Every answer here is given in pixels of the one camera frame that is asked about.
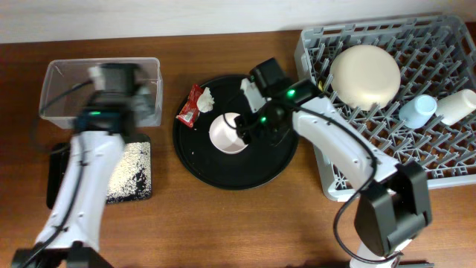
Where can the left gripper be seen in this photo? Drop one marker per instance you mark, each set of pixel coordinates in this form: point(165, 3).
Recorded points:
point(150, 102)

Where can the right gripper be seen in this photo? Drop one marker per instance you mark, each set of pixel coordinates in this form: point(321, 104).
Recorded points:
point(251, 130)

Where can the pink bowl with rice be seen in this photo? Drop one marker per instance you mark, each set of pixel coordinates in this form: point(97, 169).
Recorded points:
point(223, 136)

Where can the white tissue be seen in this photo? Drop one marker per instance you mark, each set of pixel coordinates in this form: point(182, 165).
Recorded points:
point(206, 101)

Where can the red snack wrapper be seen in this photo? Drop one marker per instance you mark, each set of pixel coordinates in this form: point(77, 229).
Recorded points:
point(189, 113)

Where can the beige plate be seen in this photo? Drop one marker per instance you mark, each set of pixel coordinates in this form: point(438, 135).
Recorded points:
point(365, 76)

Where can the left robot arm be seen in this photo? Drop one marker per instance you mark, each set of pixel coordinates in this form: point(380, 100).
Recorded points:
point(104, 146)

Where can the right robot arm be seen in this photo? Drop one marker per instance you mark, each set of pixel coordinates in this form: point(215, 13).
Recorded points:
point(393, 198)

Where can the grey dishwasher rack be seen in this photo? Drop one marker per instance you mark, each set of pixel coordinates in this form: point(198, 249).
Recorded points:
point(436, 57)

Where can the round black tray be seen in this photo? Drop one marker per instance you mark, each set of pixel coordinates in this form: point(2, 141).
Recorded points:
point(259, 163)

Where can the clear plastic bin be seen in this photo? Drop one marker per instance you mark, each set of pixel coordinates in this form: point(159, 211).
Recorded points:
point(62, 75)

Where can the black rectangular tray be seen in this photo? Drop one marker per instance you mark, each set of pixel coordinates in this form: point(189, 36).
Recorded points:
point(59, 161)

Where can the light blue cup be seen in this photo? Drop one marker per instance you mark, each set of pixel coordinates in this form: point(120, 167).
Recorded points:
point(417, 112)

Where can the cream white cup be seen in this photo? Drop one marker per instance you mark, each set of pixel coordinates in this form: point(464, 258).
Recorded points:
point(456, 107)

